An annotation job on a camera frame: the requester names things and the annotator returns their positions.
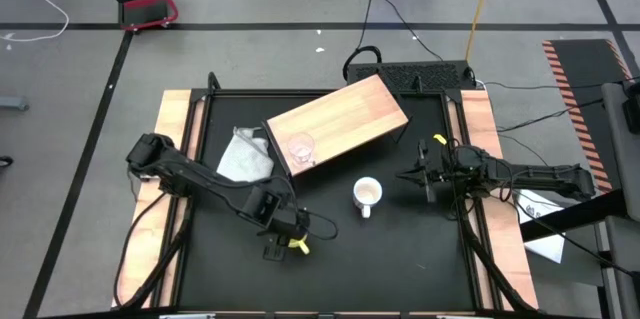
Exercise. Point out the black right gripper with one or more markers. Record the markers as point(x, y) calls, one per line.
point(440, 174)

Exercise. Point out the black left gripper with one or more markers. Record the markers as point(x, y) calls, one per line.
point(290, 224)

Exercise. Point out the red white patterned mug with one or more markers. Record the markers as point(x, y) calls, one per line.
point(367, 192)

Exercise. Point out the clear glass cup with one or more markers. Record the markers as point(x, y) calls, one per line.
point(301, 149)

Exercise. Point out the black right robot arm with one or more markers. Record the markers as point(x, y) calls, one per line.
point(550, 179)

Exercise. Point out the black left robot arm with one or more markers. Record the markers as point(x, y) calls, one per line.
point(200, 179)

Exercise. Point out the small yellow tag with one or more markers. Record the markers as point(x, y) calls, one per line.
point(440, 139)

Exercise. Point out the light wooden side panel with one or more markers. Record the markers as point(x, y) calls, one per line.
point(477, 114)
point(172, 109)

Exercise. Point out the white cloth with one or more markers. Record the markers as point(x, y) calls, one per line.
point(245, 159)

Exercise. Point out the black perforated case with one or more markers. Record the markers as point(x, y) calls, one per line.
point(430, 75)

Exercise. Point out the white paper sheet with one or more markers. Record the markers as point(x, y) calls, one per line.
point(547, 249)

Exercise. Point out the black metal bar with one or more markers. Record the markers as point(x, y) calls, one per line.
point(575, 215)

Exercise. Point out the black mat with orange stripes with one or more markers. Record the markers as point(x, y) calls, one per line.
point(585, 64)

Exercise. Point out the black device on desk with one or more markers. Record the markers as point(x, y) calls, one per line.
point(632, 116)

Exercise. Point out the grey metal bar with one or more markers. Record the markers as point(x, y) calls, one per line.
point(12, 103)

